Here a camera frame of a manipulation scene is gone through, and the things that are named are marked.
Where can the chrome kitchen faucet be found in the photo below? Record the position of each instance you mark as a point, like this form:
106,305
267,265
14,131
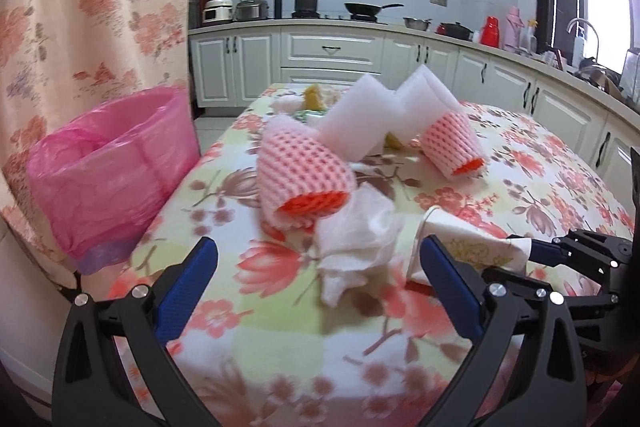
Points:
592,29

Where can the white kitchen base cabinets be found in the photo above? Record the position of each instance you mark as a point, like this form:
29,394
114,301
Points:
250,62

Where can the black thermos bottle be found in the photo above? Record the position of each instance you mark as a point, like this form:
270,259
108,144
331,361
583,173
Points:
278,7

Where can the black frying pan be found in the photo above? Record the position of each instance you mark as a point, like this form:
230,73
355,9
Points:
365,9

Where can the floral curtain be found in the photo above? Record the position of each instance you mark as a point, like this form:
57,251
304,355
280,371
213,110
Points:
100,7

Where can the white plastic bottle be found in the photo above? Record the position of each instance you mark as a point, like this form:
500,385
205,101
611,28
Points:
578,49

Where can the small yellow peel piece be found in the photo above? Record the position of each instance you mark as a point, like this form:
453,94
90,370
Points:
394,142

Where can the pink thermos jug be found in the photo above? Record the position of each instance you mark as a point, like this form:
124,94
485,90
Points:
513,29

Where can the large yellow fruit peel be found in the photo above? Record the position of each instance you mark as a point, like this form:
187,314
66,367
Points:
315,99

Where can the white foam piece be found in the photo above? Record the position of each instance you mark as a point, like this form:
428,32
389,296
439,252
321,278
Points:
287,107

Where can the red thermos jug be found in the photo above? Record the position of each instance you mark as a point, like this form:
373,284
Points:
490,31

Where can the steel pressure cooker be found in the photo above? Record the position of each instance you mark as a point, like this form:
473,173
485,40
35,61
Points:
252,11

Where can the large pink foam fruit net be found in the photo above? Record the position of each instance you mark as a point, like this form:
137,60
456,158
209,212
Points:
300,167

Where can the white foam sheet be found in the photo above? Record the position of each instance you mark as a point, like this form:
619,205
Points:
360,107
425,94

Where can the white tissue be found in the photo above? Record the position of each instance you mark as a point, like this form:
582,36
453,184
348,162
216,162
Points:
360,232

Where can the yellow cap spray bottle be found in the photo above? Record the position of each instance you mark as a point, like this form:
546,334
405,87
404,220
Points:
531,38

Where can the steel bowl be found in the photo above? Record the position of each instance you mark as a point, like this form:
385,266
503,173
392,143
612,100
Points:
417,24

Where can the black stock pot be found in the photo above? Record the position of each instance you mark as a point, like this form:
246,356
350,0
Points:
306,3

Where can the crushed yellow print paper cup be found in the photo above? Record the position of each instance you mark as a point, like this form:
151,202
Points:
470,242

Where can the pink lined waste bin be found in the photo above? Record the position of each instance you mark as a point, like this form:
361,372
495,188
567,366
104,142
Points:
100,187

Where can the small pink foam fruit net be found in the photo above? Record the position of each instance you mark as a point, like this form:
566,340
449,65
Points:
450,137

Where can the red black casserole pot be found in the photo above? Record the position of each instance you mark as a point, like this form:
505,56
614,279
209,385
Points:
455,31

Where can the floral tablecloth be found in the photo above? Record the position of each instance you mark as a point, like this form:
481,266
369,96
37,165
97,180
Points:
280,317

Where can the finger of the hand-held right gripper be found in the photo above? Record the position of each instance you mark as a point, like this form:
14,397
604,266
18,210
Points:
525,279
545,250

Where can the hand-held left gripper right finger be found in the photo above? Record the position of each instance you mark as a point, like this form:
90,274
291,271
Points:
450,287

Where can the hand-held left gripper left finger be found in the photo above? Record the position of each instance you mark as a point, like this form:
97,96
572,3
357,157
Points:
194,279

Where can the white rice cooker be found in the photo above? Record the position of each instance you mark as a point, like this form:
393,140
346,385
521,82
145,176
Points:
217,12

